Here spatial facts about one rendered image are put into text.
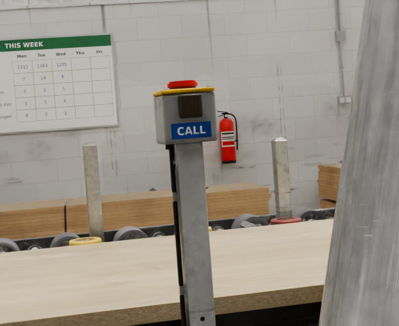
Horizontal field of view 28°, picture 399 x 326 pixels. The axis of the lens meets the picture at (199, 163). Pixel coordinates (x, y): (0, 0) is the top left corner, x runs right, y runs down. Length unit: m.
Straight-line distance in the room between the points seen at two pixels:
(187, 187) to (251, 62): 7.43
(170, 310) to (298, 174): 7.35
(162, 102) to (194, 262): 0.21
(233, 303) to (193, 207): 0.28
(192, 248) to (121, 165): 7.20
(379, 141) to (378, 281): 0.10
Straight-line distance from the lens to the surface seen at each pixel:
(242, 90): 8.43
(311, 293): 1.33
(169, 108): 1.03
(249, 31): 8.50
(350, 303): 0.62
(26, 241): 2.67
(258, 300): 1.31
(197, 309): 1.08
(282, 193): 2.24
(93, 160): 2.13
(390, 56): 0.65
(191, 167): 1.06
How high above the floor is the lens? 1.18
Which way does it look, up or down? 3 degrees down
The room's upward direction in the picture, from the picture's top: 4 degrees counter-clockwise
